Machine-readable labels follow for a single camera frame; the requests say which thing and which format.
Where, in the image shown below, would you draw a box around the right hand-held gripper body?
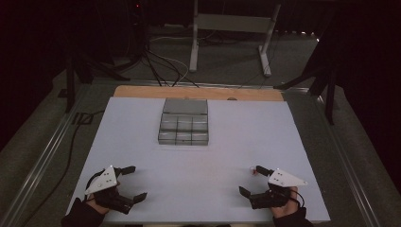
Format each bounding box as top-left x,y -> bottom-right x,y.
250,168 -> 308,210

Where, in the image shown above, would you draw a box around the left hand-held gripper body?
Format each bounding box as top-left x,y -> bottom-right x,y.
84,165 -> 135,216

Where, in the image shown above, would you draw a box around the person's left hand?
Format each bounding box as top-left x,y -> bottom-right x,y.
85,198 -> 110,216

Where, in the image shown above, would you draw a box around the person's right hand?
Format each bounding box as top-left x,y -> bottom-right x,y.
270,186 -> 301,219

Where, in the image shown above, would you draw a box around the white table mat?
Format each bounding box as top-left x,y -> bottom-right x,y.
65,96 -> 331,223

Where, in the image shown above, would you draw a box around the clear plastic compartment box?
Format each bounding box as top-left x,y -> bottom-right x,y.
157,97 -> 210,147

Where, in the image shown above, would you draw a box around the black stand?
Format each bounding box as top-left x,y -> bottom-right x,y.
273,18 -> 338,126
63,46 -> 131,114

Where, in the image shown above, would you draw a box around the white metal stand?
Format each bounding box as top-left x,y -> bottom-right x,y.
188,0 -> 282,78

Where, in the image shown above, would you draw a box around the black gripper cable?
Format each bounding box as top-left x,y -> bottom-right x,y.
84,171 -> 102,202
289,188 -> 305,209

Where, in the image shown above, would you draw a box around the black floor cable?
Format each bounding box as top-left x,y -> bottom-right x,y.
20,110 -> 106,227

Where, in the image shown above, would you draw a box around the metal floor rail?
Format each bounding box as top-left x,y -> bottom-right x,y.
0,83 -> 93,227
310,91 -> 382,227

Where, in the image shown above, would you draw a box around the bundle of floor cables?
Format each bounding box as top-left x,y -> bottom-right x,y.
126,34 -> 201,88

